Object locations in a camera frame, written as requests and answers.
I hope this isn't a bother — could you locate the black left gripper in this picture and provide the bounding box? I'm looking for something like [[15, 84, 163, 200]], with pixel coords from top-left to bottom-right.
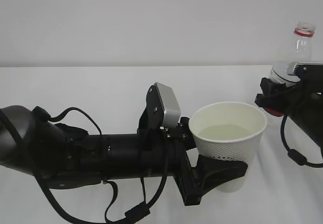
[[138, 117, 248, 206]]

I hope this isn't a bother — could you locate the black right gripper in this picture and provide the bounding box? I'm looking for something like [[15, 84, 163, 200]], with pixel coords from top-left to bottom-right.
[[254, 77, 322, 158]]

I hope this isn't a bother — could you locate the white paper cup green logo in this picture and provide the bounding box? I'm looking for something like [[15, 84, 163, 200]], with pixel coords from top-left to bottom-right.
[[188, 101, 267, 194]]

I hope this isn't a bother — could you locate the clear water bottle red label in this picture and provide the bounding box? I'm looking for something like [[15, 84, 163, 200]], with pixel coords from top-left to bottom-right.
[[268, 22, 316, 87]]

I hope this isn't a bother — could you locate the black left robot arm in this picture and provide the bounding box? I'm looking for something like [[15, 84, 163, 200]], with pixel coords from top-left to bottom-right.
[[2, 105, 248, 206]]

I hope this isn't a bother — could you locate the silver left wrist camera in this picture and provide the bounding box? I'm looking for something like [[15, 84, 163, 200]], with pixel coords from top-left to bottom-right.
[[146, 82, 181, 129]]

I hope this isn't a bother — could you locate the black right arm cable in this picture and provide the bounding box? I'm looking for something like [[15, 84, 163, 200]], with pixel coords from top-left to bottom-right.
[[280, 102, 323, 169]]

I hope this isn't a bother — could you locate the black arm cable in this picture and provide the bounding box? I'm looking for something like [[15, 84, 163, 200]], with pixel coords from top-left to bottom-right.
[[0, 107, 172, 224], [280, 102, 323, 169]]

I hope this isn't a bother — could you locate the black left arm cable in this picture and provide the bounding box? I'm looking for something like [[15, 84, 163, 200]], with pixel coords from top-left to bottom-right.
[[0, 107, 172, 224]]

